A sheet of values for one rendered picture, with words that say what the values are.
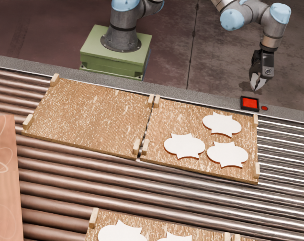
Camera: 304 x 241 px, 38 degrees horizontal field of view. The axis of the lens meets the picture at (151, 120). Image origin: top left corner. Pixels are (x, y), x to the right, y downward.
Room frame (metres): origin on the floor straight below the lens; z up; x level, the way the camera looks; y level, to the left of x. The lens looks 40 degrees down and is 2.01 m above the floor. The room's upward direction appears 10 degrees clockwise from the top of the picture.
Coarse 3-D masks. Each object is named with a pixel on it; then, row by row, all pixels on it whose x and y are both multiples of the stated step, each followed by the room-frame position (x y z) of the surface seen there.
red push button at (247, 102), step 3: (243, 99) 1.52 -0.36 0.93; (246, 99) 1.52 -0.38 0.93; (249, 99) 1.52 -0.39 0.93; (252, 99) 1.53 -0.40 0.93; (243, 102) 1.50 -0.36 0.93; (246, 102) 1.50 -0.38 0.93; (249, 102) 1.50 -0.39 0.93; (252, 102) 1.51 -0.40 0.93; (255, 102) 1.51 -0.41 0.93; (243, 105) 1.48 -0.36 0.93; (246, 105) 1.48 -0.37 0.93; (249, 105) 1.48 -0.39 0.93; (252, 105) 1.49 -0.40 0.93; (255, 105) 1.49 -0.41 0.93
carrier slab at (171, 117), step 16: (160, 112) 1.33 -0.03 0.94; (176, 112) 1.35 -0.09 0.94; (192, 112) 1.36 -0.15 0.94; (208, 112) 1.38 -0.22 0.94; (224, 112) 1.40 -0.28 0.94; (160, 128) 1.24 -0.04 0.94; (176, 128) 1.25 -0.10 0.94; (192, 128) 1.27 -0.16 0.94; (256, 128) 1.33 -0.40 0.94; (160, 144) 1.15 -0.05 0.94; (208, 144) 1.19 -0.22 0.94; (240, 144) 1.22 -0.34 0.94; (256, 144) 1.24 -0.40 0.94; (144, 160) 1.07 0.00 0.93; (160, 160) 1.07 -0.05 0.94; (176, 160) 1.09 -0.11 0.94; (192, 160) 1.10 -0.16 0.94; (208, 160) 1.11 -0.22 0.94; (256, 160) 1.16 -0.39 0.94; (224, 176) 1.06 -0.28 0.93; (240, 176) 1.06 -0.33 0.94
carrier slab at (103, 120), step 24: (48, 96) 1.31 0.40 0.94; (72, 96) 1.34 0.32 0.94; (96, 96) 1.36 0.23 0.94; (120, 96) 1.39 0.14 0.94; (144, 96) 1.41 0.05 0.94; (48, 120) 1.17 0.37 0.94; (72, 120) 1.20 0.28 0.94; (96, 120) 1.22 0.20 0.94; (120, 120) 1.24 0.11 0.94; (144, 120) 1.27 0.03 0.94; (72, 144) 1.08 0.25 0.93; (96, 144) 1.10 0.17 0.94; (120, 144) 1.12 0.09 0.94
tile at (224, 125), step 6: (216, 114) 1.36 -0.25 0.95; (204, 120) 1.31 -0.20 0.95; (210, 120) 1.32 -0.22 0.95; (216, 120) 1.33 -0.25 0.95; (222, 120) 1.33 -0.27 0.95; (228, 120) 1.34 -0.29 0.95; (234, 120) 1.34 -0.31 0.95; (204, 126) 1.29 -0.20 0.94; (210, 126) 1.28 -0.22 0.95; (216, 126) 1.29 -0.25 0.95; (222, 126) 1.30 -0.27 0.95; (228, 126) 1.30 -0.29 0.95; (234, 126) 1.31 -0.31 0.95; (240, 126) 1.32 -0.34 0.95; (216, 132) 1.26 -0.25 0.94; (222, 132) 1.26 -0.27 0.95; (228, 132) 1.27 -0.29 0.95; (234, 132) 1.27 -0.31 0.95
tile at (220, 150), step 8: (216, 144) 1.19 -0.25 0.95; (224, 144) 1.20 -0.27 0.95; (232, 144) 1.20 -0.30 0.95; (208, 152) 1.14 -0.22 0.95; (216, 152) 1.15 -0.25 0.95; (224, 152) 1.16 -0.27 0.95; (232, 152) 1.16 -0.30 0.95; (240, 152) 1.17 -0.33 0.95; (216, 160) 1.11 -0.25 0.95; (224, 160) 1.12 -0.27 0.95; (232, 160) 1.12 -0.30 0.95; (240, 160) 1.13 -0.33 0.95; (240, 168) 1.10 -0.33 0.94
